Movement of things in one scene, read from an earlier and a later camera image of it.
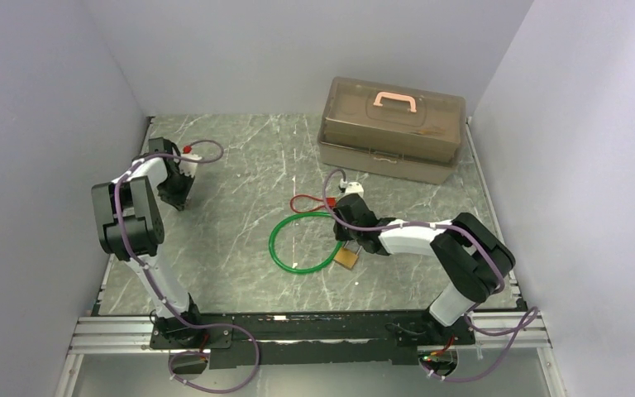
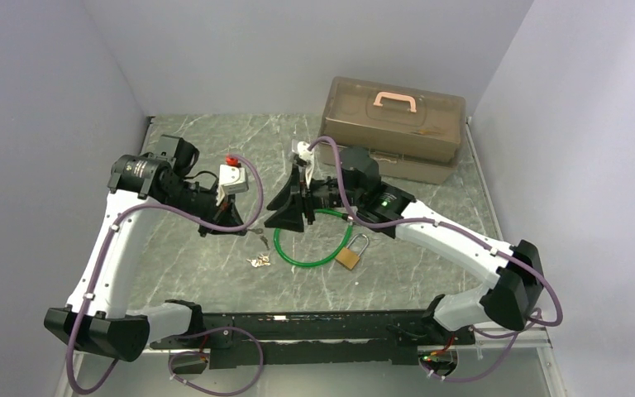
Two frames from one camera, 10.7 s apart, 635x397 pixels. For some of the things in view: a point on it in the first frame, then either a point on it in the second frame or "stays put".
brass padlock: x=346 y=257 stays put
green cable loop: x=271 y=243 -> x=346 y=216
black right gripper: x=341 y=235 -> x=289 y=217
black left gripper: x=179 y=201 -> x=227 y=216
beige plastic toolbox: x=392 y=131 stays put
